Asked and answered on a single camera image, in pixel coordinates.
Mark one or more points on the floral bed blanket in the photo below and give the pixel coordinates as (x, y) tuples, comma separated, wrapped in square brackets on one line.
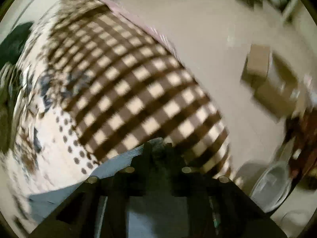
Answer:
[(45, 160)]

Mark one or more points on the dark green velvet duvet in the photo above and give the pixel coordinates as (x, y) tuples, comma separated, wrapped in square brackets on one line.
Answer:
[(13, 45)]

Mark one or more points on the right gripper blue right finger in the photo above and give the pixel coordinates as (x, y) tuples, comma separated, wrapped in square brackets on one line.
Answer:
[(216, 207)]

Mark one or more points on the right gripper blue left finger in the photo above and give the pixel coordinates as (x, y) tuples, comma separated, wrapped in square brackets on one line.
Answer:
[(97, 206)]

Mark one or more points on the brown checkered bed sheet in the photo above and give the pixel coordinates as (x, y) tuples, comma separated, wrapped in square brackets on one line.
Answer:
[(119, 87)]

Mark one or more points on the open small cardboard box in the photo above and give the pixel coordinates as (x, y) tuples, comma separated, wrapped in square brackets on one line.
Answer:
[(275, 86)]

